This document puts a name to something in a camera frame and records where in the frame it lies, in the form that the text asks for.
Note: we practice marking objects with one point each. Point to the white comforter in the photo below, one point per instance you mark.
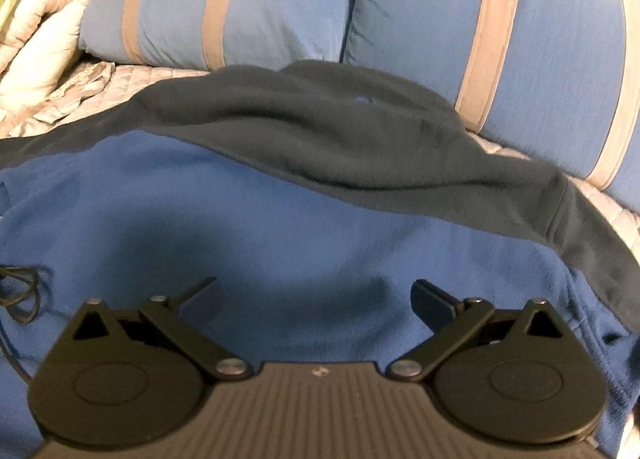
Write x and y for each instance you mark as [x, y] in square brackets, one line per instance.
[45, 39]

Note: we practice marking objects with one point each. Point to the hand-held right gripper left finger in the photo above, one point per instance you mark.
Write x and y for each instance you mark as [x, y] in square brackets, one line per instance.
[201, 303]

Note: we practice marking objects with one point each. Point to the blue and navy fleece jacket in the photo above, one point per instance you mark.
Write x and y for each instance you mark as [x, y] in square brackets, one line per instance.
[300, 239]

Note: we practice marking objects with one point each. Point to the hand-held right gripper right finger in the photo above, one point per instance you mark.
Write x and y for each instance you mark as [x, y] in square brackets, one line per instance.
[430, 304]

